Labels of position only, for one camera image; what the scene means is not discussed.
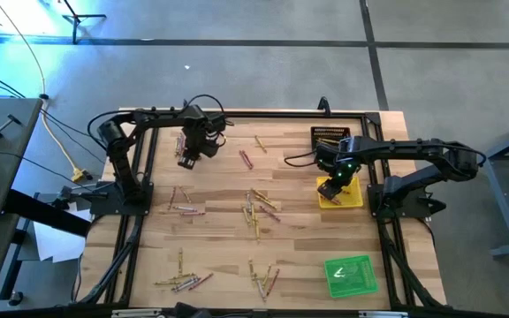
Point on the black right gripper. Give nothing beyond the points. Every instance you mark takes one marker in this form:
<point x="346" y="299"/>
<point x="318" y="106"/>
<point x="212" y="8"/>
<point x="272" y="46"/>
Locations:
<point x="340" y="176"/>

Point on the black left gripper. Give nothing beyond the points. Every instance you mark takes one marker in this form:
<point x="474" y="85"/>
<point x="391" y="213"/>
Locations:
<point x="201" y="141"/>

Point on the white crayon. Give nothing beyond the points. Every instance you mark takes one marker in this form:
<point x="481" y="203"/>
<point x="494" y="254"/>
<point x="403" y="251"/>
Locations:
<point x="185" y="285"/>
<point x="184" y="208"/>
<point x="261" y="290"/>
<point x="339" y="271"/>
<point x="248" y="201"/>

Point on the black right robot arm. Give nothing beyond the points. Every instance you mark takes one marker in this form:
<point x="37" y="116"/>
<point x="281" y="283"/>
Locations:
<point x="413" y="148"/>

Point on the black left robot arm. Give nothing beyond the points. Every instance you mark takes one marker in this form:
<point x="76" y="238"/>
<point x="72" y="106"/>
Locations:
<point x="117" y="159"/>

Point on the yellow plastic basket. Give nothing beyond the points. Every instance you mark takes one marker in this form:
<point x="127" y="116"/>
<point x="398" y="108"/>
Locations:
<point x="351" y="199"/>

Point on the black plastic basket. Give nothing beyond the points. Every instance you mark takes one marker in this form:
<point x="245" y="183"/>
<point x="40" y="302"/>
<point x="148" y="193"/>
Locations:
<point x="325" y="132"/>

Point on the green plastic basket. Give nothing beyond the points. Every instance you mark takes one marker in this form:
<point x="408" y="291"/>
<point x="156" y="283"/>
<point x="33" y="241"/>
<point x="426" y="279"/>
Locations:
<point x="360" y="282"/>

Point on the white paper sheet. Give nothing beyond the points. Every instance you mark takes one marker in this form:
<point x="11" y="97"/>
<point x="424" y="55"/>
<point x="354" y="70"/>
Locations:
<point x="55" y="243"/>

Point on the black tripod stand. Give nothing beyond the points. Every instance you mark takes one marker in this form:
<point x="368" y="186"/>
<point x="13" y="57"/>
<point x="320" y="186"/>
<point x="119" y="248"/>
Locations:
<point x="76" y="31"/>

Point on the grey side table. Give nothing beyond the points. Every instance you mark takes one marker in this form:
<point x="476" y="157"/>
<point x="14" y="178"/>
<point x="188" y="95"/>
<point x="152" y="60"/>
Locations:
<point x="2" y="132"/>

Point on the black clamp mount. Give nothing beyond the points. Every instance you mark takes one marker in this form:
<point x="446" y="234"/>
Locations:
<point x="324" y="103"/>

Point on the black metal table frame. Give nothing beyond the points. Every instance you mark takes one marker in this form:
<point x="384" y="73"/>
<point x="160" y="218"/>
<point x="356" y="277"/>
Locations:
<point x="281" y="116"/>

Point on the black bracket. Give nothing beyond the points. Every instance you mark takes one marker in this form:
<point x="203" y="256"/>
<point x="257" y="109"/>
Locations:
<point x="192" y="311"/>

